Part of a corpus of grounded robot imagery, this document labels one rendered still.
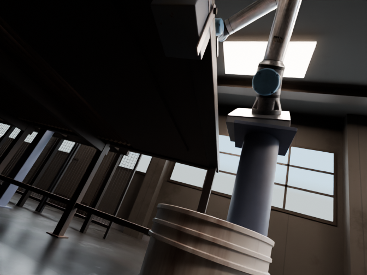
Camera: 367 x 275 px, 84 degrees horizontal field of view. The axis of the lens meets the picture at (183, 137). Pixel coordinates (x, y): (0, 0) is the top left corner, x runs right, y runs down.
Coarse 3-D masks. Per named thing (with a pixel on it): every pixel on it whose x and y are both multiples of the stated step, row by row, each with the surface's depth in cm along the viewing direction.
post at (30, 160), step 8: (40, 136) 227; (48, 136) 233; (32, 144) 224; (40, 144) 226; (24, 152) 220; (32, 152) 219; (40, 152) 228; (24, 160) 215; (32, 160) 221; (16, 168) 212; (24, 168) 214; (8, 176) 209; (16, 176) 208; (24, 176) 216; (8, 184) 204; (0, 192) 201; (8, 192) 204; (0, 200) 198; (8, 200) 205
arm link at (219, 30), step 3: (216, 18) 97; (219, 18) 96; (216, 21) 95; (219, 21) 95; (222, 21) 98; (216, 24) 95; (219, 24) 96; (222, 24) 98; (216, 27) 96; (219, 27) 96; (222, 27) 99; (216, 30) 97; (219, 30) 97; (222, 30) 99; (216, 33) 98; (219, 33) 98; (219, 36) 106
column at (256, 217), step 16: (240, 128) 99; (256, 128) 95; (272, 128) 91; (288, 128) 89; (240, 144) 114; (256, 144) 95; (272, 144) 94; (288, 144) 99; (240, 160) 97; (256, 160) 91; (272, 160) 91; (240, 176) 91; (256, 176) 87; (272, 176) 89; (240, 192) 87; (256, 192) 84; (272, 192) 88; (240, 208) 83; (256, 208) 82; (240, 224) 80; (256, 224) 79
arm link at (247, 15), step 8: (264, 0) 95; (272, 0) 94; (248, 8) 99; (256, 8) 97; (264, 8) 96; (272, 8) 96; (232, 16) 104; (240, 16) 101; (248, 16) 100; (256, 16) 100; (224, 24) 106; (232, 24) 104; (240, 24) 103; (224, 32) 107; (232, 32) 107
